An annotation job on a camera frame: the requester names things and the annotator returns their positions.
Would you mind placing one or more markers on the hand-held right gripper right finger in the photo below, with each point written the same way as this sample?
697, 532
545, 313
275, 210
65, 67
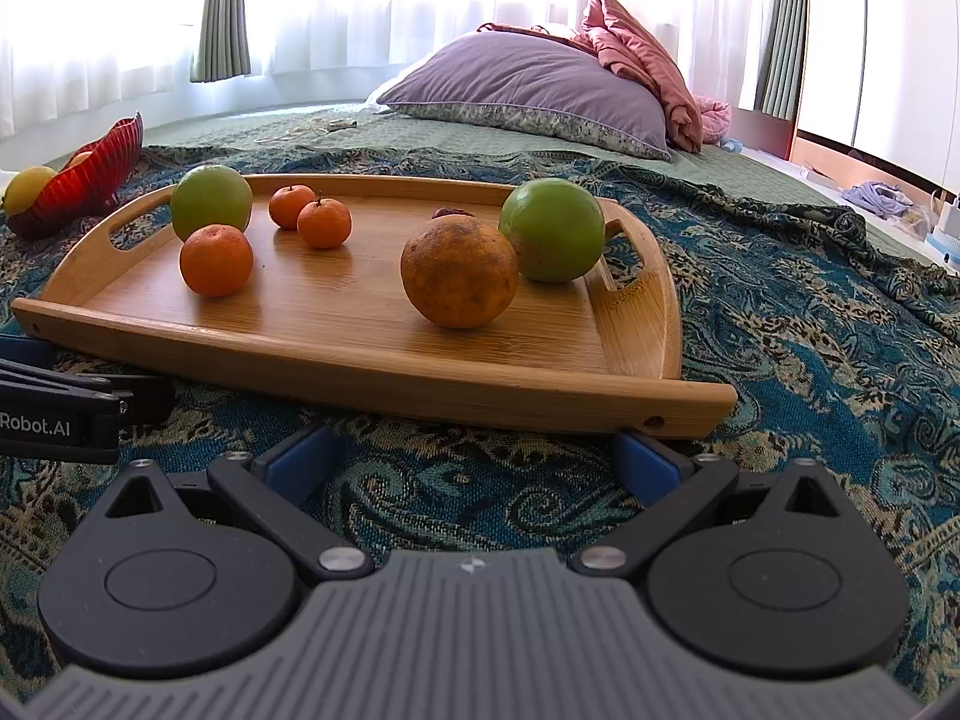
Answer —
637, 461

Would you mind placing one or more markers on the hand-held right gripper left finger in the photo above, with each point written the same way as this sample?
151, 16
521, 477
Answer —
300, 465

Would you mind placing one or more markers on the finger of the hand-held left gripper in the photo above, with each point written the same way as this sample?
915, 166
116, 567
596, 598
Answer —
150, 399
22, 351

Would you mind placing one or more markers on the wooden serving tray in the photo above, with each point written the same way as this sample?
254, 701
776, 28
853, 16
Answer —
337, 330

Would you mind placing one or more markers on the small orange tangerine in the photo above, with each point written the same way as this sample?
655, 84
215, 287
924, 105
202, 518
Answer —
289, 206
216, 261
79, 159
324, 223

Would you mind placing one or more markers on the red glass bowl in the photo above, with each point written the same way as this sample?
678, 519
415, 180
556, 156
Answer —
82, 180

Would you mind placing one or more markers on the large blemished orange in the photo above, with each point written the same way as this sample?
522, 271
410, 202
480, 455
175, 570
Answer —
459, 274

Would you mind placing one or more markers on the yellow lemon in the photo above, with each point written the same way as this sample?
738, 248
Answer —
26, 189

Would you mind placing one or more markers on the teal paisley blanket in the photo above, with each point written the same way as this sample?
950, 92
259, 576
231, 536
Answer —
787, 360

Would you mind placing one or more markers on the green apple on left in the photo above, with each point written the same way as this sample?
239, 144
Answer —
211, 199

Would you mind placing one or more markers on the green round citrus fruit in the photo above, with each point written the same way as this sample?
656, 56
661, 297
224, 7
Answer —
551, 231

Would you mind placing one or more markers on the small dark red fruit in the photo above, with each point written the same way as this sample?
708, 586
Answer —
450, 213

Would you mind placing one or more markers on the light pink fluffy cloth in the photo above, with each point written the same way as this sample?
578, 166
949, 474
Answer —
714, 118

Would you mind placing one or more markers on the green quilted bedspread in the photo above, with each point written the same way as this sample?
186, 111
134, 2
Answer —
450, 146

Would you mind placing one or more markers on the lavender cloth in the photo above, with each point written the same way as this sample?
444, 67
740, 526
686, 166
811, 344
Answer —
877, 199

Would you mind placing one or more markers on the white and blue appliance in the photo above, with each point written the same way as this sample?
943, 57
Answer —
946, 232

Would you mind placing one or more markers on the purple pillow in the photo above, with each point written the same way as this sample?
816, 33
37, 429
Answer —
525, 90

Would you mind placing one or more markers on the green curtain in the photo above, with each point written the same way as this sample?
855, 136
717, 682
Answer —
784, 22
221, 15

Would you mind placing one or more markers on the pink quilt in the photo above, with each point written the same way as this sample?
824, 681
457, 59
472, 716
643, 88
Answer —
645, 60

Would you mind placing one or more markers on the white wardrobe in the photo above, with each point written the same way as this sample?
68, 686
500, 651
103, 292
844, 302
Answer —
877, 45

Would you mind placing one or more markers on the white sheer curtain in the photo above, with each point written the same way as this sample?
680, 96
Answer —
450, 0

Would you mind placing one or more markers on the brown wooden bed frame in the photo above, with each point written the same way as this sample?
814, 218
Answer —
765, 135

